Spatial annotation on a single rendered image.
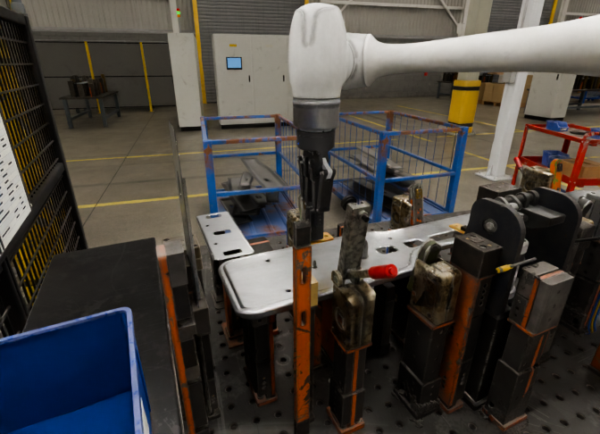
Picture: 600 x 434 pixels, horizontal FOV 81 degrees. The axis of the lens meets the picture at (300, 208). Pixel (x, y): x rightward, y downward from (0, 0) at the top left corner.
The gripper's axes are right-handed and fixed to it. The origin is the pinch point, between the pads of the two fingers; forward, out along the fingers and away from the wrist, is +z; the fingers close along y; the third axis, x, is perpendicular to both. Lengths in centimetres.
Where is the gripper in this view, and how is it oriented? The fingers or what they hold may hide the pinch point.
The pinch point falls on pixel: (314, 222)
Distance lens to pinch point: 76.8
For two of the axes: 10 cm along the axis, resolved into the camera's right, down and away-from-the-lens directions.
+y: -4.1, -3.5, 8.4
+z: 0.0, 9.2, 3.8
